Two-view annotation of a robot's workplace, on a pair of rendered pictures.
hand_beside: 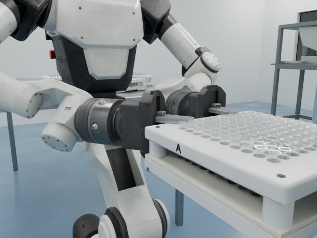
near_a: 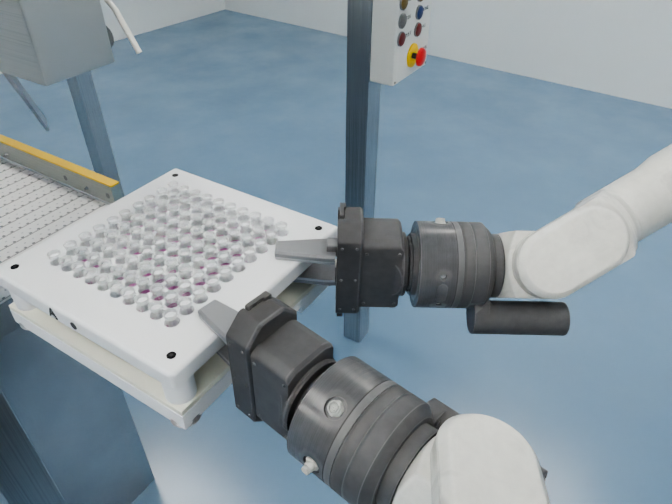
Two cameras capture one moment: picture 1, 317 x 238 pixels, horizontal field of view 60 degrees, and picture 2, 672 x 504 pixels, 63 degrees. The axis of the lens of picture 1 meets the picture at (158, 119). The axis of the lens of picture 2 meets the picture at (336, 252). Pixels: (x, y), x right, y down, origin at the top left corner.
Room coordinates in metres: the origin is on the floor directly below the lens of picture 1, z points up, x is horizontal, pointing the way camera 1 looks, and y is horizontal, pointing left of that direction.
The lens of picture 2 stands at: (0.86, -0.19, 1.29)
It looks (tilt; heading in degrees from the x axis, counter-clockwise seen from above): 38 degrees down; 155
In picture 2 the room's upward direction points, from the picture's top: straight up
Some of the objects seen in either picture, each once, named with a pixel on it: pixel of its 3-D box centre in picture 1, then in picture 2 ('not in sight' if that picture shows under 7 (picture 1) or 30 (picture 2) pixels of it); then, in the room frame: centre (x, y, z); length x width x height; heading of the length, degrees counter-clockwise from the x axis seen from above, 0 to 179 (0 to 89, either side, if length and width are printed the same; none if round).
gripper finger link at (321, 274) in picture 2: not in sight; (306, 275); (0.45, -0.03, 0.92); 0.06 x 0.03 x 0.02; 65
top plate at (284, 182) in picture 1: (259, 139); (175, 254); (0.38, -0.15, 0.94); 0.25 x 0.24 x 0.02; 122
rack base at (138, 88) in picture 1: (119, 87); not in sight; (1.75, 0.25, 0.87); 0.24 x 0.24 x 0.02; 42
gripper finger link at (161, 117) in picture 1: (174, 116); (306, 247); (0.45, -0.03, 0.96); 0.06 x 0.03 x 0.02; 65
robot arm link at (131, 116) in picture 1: (128, 123); (395, 262); (0.49, 0.05, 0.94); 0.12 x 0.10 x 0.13; 65
